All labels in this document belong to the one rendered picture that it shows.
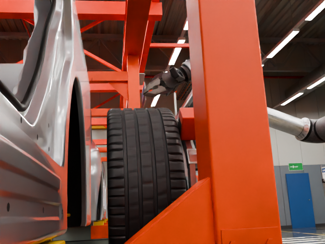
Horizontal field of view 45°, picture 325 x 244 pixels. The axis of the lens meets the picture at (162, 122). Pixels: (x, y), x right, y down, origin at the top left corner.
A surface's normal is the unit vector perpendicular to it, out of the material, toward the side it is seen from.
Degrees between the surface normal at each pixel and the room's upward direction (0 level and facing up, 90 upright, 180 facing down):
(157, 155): 72
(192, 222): 90
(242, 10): 90
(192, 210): 90
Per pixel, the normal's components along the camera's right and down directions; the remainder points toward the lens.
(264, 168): 0.12, -0.23
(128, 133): 0.07, -0.74
